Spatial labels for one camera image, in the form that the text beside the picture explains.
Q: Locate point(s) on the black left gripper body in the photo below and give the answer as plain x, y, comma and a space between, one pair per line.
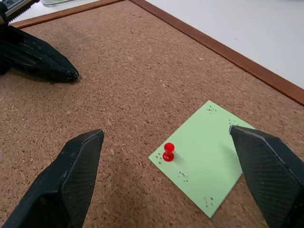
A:
12, 6

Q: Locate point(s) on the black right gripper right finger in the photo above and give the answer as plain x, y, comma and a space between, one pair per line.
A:
273, 180

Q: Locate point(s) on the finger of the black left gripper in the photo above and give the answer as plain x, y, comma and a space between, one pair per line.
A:
40, 69
35, 48

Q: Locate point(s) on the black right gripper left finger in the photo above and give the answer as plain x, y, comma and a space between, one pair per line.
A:
59, 190

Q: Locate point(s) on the clear plastic box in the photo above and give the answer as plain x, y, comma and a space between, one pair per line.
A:
59, 2

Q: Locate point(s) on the green paper note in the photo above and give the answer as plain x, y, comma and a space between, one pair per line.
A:
204, 152

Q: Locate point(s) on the wood-framed cork board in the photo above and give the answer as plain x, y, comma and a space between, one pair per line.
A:
142, 71

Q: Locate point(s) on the red pushpin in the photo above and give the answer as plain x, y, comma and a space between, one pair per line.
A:
168, 153

